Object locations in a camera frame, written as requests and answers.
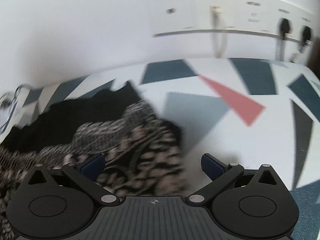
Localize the white cable with plug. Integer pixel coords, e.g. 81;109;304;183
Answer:
209;5;228;58

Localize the black and white patterned knit sweater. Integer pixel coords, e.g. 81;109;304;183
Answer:
0;80;191;240

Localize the white wall socket panel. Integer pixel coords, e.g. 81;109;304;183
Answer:
142;0;316;46

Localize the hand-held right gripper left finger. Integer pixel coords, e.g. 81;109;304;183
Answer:
26;153;120;205

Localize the black plug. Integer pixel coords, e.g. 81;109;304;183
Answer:
291;25;313;63
276;17;292;60

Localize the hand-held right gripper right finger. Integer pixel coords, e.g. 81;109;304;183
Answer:
186;153;279;205

